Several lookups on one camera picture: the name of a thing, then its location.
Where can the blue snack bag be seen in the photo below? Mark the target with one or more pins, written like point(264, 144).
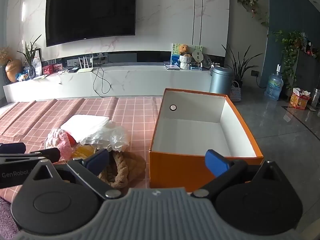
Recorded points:
point(22, 76)

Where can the blue water jug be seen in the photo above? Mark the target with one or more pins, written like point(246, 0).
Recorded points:
point(274, 85)

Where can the white paper bag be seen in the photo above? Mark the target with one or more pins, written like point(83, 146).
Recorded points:
point(37, 66)

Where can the dried flower bunch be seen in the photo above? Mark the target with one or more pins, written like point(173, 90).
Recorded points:
point(4, 55)

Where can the pink checkered tablecloth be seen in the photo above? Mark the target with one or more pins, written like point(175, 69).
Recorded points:
point(130, 112)

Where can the dark side cabinet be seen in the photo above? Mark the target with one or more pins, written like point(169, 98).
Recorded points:
point(310, 80)

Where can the green wall vine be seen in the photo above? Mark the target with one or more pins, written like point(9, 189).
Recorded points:
point(251, 5)

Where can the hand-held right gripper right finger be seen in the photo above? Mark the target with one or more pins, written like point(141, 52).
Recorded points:
point(217, 164)

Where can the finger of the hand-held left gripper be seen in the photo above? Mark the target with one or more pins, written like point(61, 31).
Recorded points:
point(12, 148)
point(47, 154)

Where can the white folded cloth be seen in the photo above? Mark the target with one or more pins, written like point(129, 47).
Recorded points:
point(85, 125)

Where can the white router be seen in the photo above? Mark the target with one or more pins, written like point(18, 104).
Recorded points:
point(85, 68)

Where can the gold round vase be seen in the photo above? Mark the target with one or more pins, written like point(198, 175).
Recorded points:
point(13, 71)

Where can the brown teddy bear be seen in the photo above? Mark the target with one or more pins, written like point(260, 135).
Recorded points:
point(184, 49)

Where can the red tissue box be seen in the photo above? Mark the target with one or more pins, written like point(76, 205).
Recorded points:
point(300, 101)

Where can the black set-top box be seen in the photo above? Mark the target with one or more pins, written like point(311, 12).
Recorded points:
point(73, 70)

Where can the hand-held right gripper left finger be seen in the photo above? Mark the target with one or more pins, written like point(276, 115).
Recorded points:
point(98, 161)

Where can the yellow snack packet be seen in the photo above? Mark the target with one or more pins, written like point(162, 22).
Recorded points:
point(83, 152)

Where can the green printed card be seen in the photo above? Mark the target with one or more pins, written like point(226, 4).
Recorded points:
point(197, 48)

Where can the white marble television console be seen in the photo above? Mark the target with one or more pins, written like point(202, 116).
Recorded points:
point(140, 80)

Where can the grey metal trash can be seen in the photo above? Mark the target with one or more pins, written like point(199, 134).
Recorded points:
point(221, 81)

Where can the black wall television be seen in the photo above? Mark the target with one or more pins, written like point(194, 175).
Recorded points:
point(90, 12)

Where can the long-leaf potted plant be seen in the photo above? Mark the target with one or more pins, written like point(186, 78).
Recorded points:
point(240, 66)

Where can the trailing green cabinet plant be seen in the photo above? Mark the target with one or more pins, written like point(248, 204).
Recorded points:
point(290, 47)

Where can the red gift box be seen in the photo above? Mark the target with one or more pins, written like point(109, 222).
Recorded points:
point(48, 69)
point(58, 67)

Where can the brown braided plush scarf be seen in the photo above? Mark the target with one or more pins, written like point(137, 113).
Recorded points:
point(131, 165)

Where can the white crumpled plastic bag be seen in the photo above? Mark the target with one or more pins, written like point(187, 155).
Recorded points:
point(111, 137)

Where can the round paper fan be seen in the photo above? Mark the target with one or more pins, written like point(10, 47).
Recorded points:
point(199, 56)

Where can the red crochet piece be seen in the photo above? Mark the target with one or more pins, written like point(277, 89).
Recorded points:
point(71, 139)

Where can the dark purple rug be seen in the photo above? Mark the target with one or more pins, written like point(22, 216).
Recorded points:
point(6, 215)

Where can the plant in glass vase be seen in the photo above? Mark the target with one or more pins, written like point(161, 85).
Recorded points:
point(30, 55)

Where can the orange cardboard box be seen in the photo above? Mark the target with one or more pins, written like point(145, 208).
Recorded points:
point(175, 171)

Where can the woven basket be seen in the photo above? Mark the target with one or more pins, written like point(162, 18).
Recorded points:
point(235, 93)

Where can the pink white crochet hat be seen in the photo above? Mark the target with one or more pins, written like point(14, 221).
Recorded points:
point(62, 142)

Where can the decorative plate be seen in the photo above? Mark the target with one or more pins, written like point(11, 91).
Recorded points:
point(207, 61)

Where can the grey laptop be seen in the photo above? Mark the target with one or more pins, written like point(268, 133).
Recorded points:
point(172, 66)

